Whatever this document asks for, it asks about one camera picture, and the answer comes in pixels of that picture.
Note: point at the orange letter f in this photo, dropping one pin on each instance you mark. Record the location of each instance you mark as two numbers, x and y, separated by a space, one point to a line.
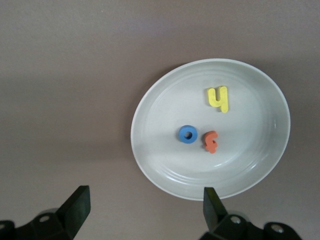
211 149

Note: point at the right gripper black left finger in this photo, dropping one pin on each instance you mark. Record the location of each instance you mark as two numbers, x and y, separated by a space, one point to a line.
72 215

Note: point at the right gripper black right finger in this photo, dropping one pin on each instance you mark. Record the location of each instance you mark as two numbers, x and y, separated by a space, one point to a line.
215 217

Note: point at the beige brown plate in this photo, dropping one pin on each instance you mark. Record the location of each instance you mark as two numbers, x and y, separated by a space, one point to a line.
237 150

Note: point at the brown table cover sheet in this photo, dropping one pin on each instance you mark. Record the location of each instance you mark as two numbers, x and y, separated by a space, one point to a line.
75 100

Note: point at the blue letter o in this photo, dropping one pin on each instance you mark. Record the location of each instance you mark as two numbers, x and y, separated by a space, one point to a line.
182 135

